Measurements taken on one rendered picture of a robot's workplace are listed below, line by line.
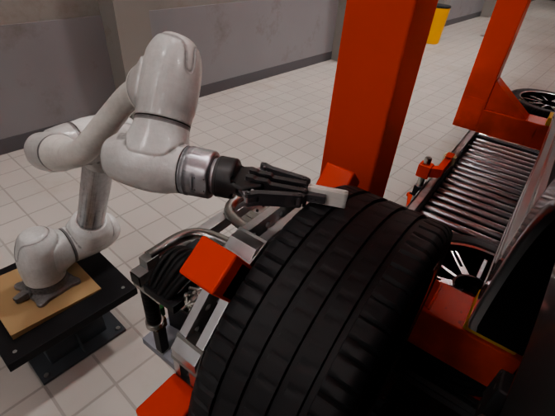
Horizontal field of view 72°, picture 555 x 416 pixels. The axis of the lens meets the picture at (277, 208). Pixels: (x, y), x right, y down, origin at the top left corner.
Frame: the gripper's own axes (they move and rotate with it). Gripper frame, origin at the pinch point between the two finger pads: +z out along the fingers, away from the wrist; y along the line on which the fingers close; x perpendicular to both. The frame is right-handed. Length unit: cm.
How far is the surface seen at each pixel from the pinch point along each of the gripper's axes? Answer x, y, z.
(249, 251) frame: -8.8, 8.5, -11.3
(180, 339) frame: -23.3, 18.5, -20.4
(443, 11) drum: -21, -739, 147
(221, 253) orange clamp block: -4.8, 15.0, -14.3
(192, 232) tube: -18.8, -5.4, -27.7
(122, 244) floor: -117, -99, -111
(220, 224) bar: -21.7, -14.1, -24.0
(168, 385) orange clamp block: -32.7, 21.8, -21.6
